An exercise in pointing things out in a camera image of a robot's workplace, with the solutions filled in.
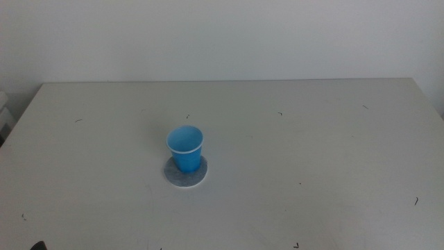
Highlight blue plastic cup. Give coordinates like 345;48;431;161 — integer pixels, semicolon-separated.
165;124;205;174

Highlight round grey cup mat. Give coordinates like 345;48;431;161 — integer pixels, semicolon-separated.
162;154;209;188

